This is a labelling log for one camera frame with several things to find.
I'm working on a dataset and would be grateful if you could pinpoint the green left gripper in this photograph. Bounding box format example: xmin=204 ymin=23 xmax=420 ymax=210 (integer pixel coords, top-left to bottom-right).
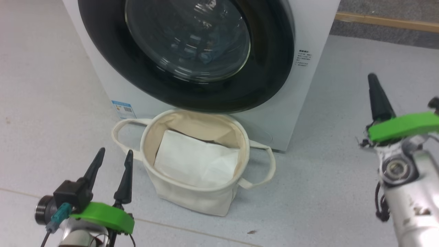
xmin=70 ymin=148 xmax=135 ymax=235

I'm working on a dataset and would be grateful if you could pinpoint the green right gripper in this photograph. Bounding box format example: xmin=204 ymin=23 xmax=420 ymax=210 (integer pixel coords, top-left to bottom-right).
xmin=367 ymin=73 xmax=439 ymax=143

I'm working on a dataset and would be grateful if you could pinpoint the black round glass washer door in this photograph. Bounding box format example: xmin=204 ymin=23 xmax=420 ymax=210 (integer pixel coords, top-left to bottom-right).
xmin=78 ymin=0 xmax=295 ymax=114

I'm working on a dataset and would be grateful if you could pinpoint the cream canvas laundry basket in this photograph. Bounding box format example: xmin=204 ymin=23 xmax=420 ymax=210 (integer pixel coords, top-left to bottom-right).
xmin=111 ymin=109 xmax=276 ymax=217

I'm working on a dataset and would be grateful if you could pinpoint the white front-load washing machine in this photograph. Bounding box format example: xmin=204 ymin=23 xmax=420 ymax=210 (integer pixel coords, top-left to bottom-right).
xmin=62 ymin=0 xmax=341 ymax=152

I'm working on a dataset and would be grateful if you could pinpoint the blue energy label sticker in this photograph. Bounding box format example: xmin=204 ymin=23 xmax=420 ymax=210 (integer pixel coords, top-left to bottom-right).
xmin=111 ymin=100 xmax=133 ymax=120

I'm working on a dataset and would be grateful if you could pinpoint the white liner sheet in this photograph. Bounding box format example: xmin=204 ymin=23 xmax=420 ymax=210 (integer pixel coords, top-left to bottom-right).
xmin=154 ymin=129 xmax=240 ymax=188

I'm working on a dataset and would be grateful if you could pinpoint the teal left cable connector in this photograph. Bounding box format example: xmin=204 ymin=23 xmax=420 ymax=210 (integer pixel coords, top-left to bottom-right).
xmin=46 ymin=202 xmax=72 ymax=234

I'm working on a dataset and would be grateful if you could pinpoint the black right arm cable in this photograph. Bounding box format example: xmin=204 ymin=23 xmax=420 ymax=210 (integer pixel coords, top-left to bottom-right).
xmin=375 ymin=182 xmax=391 ymax=222

